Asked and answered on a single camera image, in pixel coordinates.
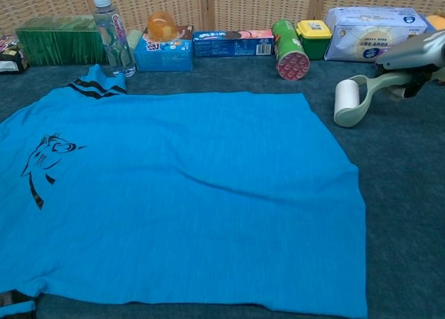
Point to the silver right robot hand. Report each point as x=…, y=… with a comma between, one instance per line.
x=403, y=53

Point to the pale green lint roller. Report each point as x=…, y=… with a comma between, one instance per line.
x=347, y=96

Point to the blue T-shirt with black print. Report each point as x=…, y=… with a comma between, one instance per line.
x=174, y=180

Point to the white tissue pack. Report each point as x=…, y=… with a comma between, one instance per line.
x=365, y=30

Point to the yellow plush toy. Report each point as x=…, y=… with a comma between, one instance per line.
x=437, y=22

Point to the green container with yellow lid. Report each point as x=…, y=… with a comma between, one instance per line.
x=314, y=39

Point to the green chips can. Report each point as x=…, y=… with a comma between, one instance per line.
x=288, y=51

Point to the dark teal table carpet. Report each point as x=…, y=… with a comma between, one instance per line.
x=400, y=194

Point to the wicker folding screen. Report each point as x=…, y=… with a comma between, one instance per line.
x=243, y=6

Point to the blue pink cookie box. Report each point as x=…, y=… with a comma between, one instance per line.
x=229, y=46

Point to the blue snack box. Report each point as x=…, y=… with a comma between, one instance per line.
x=163, y=56

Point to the clear water bottle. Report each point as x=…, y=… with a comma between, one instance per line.
x=113, y=37

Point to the green transparent plastic box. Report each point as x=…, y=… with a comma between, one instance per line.
x=59, y=41

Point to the black purple snack bag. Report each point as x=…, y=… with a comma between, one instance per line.
x=12, y=56

